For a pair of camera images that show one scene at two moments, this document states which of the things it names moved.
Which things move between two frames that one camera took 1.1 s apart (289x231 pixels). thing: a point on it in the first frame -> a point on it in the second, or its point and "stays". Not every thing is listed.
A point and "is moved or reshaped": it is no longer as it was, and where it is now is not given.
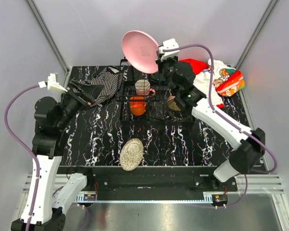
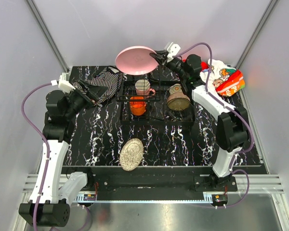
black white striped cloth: (111, 78) stays
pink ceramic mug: (142, 87) stays
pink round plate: (140, 48) is moved or reshaped
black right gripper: (161, 62) -> (160, 56)
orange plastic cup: (137, 105) stays
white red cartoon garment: (227, 80) stays
